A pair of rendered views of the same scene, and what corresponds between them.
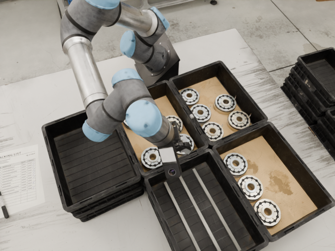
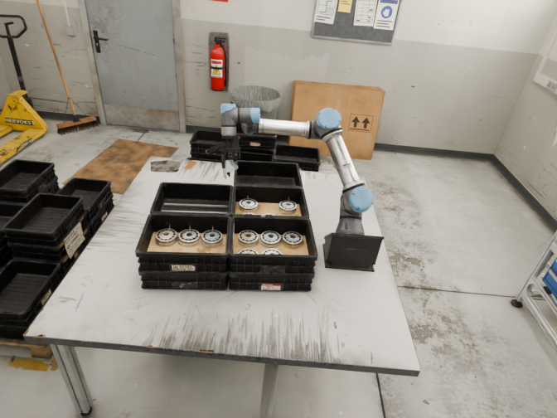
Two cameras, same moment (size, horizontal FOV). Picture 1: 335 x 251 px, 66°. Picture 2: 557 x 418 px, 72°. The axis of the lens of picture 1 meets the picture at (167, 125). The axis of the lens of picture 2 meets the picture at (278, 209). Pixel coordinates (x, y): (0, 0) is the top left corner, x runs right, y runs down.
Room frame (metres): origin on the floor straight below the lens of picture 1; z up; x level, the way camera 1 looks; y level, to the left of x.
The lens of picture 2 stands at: (1.22, -1.57, 2.06)
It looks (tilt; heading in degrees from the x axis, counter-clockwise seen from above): 34 degrees down; 110
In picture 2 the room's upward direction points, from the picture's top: 6 degrees clockwise
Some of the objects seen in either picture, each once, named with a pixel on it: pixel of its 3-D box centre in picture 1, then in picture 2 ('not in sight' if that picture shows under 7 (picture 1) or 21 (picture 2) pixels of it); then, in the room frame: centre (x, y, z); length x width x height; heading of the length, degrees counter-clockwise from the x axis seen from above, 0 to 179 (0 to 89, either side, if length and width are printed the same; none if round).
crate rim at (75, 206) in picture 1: (89, 151); (267, 174); (0.44, 0.32, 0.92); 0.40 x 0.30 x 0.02; 27
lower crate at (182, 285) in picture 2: not in sight; (188, 260); (0.36, -0.40, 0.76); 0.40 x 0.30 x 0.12; 27
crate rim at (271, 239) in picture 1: (269, 175); (186, 235); (0.36, -0.40, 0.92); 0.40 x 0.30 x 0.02; 27
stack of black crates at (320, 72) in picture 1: (316, 92); not in sight; (1.20, -1.10, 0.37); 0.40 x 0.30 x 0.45; 21
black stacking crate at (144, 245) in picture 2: (265, 179); (186, 243); (0.36, -0.40, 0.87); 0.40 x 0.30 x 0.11; 27
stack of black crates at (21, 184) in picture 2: not in sight; (27, 201); (-1.28, -0.06, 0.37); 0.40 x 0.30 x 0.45; 111
